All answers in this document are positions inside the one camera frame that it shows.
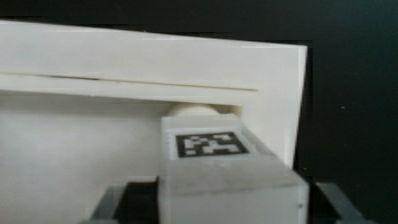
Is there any white U-shaped obstacle fence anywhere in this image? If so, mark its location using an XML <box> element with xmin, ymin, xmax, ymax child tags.
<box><xmin>0</xmin><ymin>20</ymin><xmax>307</xmax><ymax>164</ymax></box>

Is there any white table leg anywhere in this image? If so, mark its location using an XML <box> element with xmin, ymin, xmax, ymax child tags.
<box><xmin>158</xmin><ymin>103</ymin><xmax>309</xmax><ymax>224</ymax></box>

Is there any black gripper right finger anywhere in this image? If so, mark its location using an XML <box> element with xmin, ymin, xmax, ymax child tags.
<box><xmin>307</xmin><ymin>182</ymin><xmax>378</xmax><ymax>224</ymax></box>

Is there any white square tabletop tray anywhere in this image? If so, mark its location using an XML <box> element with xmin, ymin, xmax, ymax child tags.
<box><xmin>0</xmin><ymin>90</ymin><xmax>192</xmax><ymax>224</ymax></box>

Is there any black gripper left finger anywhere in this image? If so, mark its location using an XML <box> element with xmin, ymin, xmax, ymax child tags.
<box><xmin>82</xmin><ymin>182</ymin><xmax>160</xmax><ymax>224</ymax></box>

